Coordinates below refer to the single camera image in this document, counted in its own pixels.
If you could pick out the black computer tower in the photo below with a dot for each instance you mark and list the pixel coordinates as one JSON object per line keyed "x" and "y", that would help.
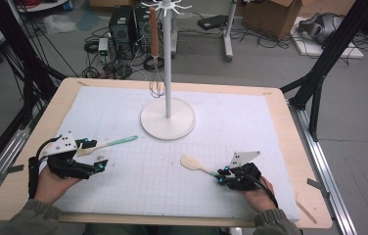
{"x": 121, "y": 32}
{"x": 143, "y": 29}

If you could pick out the clear plastic bag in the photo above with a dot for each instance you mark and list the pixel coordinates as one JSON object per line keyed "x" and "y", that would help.
{"x": 59, "y": 23}

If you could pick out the white metal stand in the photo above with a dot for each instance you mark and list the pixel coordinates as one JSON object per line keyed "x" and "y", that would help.
{"x": 228, "y": 39}

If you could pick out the cardboard box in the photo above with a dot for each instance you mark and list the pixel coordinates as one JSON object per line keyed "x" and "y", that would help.
{"x": 270, "y": 18}

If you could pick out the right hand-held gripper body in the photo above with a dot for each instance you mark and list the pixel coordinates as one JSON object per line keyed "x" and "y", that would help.
{"x": 244, "y": 158}

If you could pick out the white floor board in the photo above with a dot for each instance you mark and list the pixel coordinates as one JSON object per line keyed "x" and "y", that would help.
{"x": 309, "y": 49}

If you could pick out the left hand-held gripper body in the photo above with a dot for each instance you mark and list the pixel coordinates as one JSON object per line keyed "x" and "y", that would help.
{"x": 59, "y": 147}

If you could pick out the black metal frame strut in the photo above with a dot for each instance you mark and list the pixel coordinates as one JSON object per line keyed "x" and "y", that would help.
{"x": 22, "y": 49}
{"x": 335, "y": 42}

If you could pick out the white round table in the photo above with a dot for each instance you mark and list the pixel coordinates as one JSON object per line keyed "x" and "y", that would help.
{"x": 41, "y": 6}

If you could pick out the black flat device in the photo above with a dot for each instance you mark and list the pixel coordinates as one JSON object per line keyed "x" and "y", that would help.
{"x": 211, "y": 22}

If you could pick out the thin wooden stick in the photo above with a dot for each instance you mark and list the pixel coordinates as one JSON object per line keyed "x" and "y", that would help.
{"x": 306, "y": 212}

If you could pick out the person's left hand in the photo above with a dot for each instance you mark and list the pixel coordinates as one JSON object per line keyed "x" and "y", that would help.
{"x": 50, "y": 187}

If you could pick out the grey headset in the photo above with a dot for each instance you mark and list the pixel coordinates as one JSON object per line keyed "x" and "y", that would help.
{"x": 325, "y": 27}

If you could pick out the person's right hand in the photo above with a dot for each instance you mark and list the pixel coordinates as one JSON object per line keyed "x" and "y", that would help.
{"x": 260, "y": 199}

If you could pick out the small white device green light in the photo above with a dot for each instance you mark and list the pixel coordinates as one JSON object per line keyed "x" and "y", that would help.
{"x": 103, "y": 44}

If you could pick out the white rack stand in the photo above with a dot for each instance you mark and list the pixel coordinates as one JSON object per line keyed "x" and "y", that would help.
{"x": 167, "y": 124}

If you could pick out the white grid foam mat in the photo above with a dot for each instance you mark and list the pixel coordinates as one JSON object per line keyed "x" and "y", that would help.
{"x": 172, "y": 196}

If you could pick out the grey metal bracket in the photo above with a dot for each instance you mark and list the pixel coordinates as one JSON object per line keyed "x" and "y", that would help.
{"x": 315, "y": 184}
{"x": 14, "y": 169}

